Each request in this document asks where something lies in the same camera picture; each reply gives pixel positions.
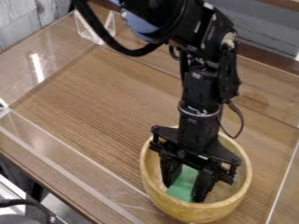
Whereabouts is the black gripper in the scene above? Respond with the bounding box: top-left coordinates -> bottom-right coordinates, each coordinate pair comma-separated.
150,110 -> 242,202

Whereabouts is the green rectangular block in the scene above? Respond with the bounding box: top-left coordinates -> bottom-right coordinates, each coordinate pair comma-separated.
166,165 -> 199,202

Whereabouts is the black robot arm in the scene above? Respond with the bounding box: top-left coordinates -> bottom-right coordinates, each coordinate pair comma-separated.
74,0 -> 242,202

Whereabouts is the brown wooden bowl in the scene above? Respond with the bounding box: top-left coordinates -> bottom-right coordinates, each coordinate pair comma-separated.
141,134 -> 253,223

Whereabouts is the clear acrylic front wall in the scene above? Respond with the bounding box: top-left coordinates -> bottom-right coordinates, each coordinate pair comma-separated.
0,108 -> 183,224

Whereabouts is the black cable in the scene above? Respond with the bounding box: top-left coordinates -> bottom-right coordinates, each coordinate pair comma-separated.
0,199 -> 59,224

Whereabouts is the clear acrylic corner bracket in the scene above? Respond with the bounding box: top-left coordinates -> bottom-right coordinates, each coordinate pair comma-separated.
75,10 -> 117,46

